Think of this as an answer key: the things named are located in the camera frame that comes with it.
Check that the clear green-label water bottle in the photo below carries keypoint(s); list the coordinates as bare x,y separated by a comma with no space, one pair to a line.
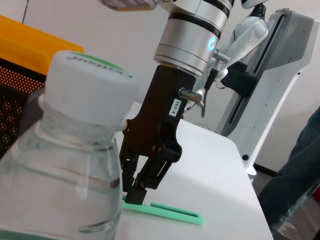
62,150

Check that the person in jeans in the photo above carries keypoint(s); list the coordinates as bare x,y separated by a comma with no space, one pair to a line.
300,175

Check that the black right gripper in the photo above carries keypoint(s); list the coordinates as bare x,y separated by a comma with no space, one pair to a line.
160,120

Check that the black mesh pen holder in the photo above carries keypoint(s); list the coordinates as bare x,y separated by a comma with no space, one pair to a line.
15,100

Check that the yellow plastic bin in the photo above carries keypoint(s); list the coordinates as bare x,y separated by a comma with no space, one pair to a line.
30,45

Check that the green utility knife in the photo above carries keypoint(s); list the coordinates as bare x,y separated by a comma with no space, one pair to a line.
175,215

